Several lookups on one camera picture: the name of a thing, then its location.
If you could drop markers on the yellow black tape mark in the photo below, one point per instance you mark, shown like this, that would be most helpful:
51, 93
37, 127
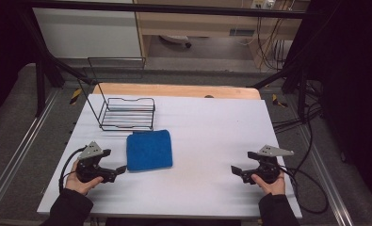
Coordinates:
75, 96

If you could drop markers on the white cabinet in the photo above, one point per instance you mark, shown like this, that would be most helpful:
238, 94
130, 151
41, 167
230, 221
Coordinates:
86, 31

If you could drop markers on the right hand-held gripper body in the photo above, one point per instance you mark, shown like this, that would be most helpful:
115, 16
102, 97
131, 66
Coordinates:
266, 168

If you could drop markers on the blue folded cloth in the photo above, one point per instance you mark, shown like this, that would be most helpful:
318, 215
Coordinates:
149, 150

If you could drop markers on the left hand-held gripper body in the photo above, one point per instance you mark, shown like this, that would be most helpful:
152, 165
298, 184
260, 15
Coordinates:
87, 169

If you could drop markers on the office chair base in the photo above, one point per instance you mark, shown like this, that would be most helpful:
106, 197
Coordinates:
176, 40

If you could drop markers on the white power strip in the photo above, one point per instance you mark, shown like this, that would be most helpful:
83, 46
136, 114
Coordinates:
262, 3

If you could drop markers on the black metal frame strut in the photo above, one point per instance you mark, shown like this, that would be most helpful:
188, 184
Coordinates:
44, 62
295, 73

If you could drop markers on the black curtain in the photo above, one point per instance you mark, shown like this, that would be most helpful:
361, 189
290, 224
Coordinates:
8, 40
350, 78

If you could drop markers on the light wooden desk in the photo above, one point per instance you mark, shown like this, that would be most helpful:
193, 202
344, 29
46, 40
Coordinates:
202, 26

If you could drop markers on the black metal frame bar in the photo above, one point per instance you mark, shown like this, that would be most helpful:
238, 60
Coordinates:
174, 9

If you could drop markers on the person's right hand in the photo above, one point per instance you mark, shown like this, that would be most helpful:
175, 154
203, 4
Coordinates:
273, 187

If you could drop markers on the person's left hand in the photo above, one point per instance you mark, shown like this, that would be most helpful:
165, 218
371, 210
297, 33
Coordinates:
80, 185

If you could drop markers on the aluminium floor rail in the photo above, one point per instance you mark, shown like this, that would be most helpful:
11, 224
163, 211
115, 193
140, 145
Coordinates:
20, 147
328, 175

